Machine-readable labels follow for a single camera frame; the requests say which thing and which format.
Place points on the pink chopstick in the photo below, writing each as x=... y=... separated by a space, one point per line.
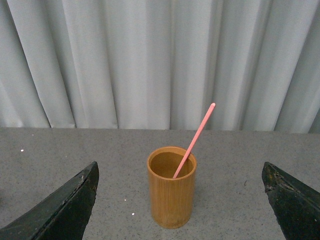
x=195 y=138

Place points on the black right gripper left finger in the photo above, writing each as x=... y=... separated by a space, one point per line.
x=63 y=215

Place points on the grey curtain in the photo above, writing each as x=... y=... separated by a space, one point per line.
x=159 y=64

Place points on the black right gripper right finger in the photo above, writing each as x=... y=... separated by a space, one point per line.
x=295 y=204

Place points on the bamboo chopstick holder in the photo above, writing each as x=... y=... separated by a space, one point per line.
x=171 y=199

